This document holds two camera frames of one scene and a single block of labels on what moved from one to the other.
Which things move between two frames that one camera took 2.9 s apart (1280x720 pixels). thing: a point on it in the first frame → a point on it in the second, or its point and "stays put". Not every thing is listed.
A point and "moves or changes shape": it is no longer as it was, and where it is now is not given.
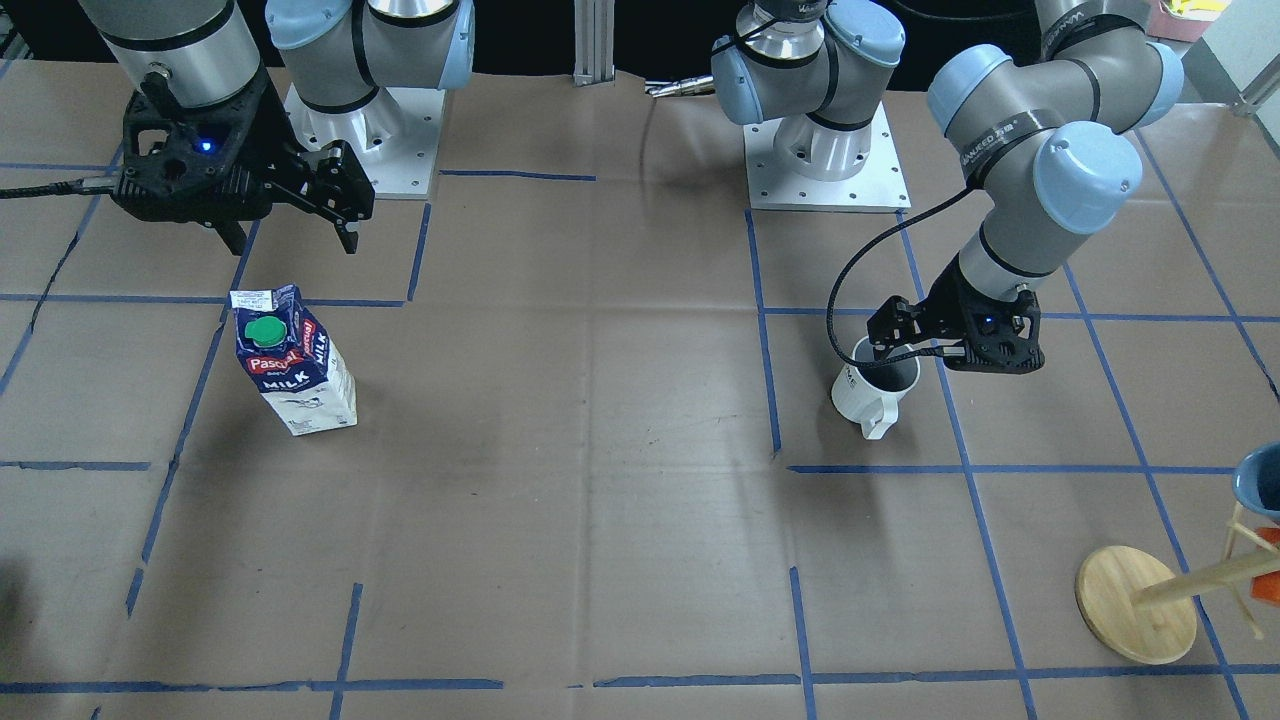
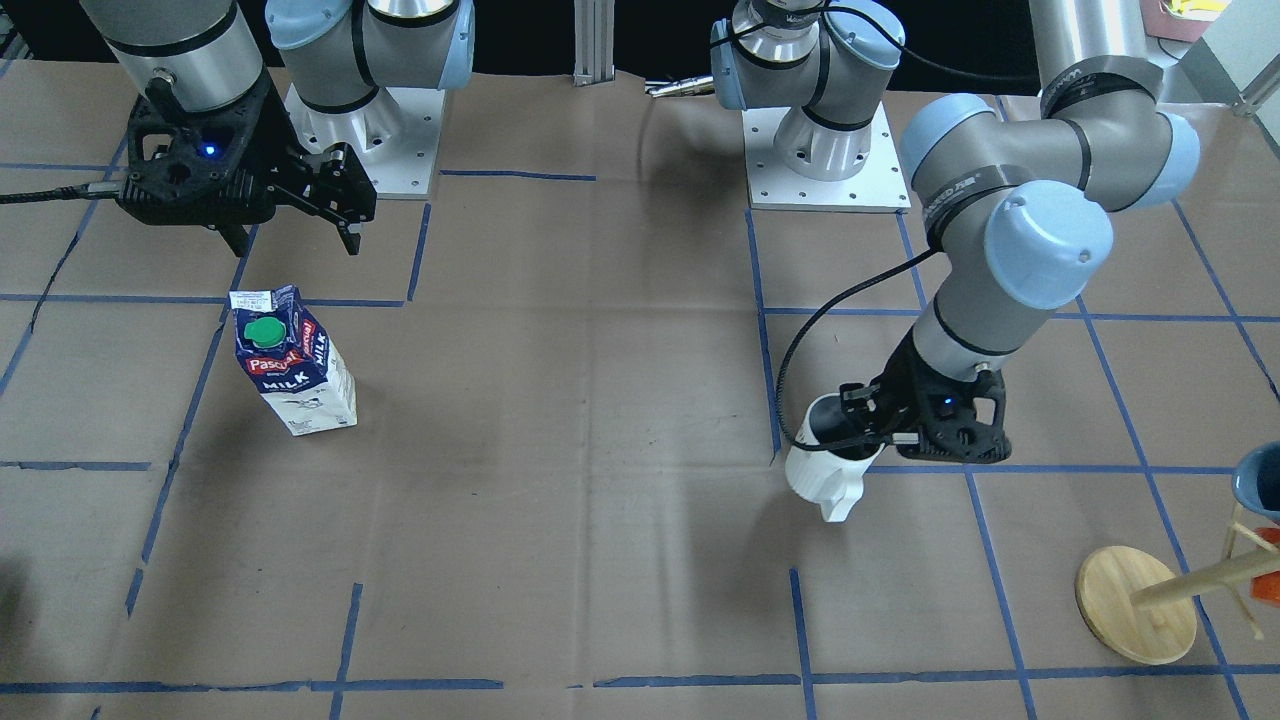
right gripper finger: [337, 188] stays put
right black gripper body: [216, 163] stays put
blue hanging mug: [1256, 480] stays put
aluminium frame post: [594, 42] stays put
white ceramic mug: [870, 397] moves or changes shape
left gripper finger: [886, 352] → [862, 449]
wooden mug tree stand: [1134, 603] stays put
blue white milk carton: [290, 358] stays put
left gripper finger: [894, 321] → [855, 397]
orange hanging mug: [1266, 586] stays put
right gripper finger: [232, 234] stays put
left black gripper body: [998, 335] → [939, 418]
